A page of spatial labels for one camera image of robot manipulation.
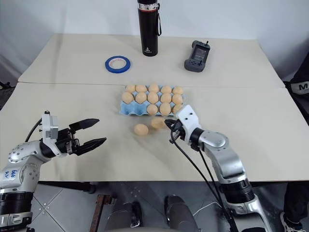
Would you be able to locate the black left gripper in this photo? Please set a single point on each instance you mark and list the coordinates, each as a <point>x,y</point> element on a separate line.
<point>66,142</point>

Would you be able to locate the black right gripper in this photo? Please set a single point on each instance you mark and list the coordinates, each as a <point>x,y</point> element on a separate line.
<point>179,133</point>

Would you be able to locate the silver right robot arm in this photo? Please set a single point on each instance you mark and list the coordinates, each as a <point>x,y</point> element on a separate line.
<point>227,159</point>

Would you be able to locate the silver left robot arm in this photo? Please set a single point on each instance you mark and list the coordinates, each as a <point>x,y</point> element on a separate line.
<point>14,166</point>

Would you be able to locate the tan egg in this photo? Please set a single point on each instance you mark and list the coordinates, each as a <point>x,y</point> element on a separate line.
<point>153,87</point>
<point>176,108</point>
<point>131,88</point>
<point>166,90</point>
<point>178,90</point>
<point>141,97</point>
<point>165,97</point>
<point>141,129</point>
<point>177,98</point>
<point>127,97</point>
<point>165,108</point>
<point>141,88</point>
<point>152,97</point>
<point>157,123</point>
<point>152,109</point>

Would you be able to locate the blue egg carton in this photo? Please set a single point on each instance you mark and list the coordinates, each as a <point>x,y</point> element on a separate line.
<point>135,107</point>

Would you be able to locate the blue tape roll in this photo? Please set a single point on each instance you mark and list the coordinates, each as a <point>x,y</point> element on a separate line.
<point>109,65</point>

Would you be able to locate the grey handheld controller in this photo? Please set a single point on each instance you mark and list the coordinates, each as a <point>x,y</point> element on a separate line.
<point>196,56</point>

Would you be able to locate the rusty metal bar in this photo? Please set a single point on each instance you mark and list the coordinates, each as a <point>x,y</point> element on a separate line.
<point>99,212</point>

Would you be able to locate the dark rounded shape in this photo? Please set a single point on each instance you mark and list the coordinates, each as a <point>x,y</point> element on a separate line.
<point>125,217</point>
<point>179,212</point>

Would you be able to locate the dark object beside table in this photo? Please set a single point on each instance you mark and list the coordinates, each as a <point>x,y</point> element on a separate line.
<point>6,91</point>

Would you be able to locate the black thermos bottle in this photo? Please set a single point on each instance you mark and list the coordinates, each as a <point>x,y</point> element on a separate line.
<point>148,29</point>

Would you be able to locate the black bag with white letter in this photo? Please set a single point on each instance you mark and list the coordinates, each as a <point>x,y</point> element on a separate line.
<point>299,89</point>

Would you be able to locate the person's black trouser leg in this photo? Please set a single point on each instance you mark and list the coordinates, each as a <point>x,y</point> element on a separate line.
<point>298,200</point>

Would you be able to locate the black and white sneaker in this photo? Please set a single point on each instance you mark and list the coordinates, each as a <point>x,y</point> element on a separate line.
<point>289,223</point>

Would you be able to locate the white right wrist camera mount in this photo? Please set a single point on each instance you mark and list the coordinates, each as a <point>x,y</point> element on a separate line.
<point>189,119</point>

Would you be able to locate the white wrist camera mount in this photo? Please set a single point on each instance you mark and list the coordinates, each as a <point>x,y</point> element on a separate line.
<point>189,119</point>
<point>49,125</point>

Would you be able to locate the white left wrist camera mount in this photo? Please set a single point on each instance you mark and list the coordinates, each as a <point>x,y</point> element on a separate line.
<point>49,125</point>

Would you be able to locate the black table frame bar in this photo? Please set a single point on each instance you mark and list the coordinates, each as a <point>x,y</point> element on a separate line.
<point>70,186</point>

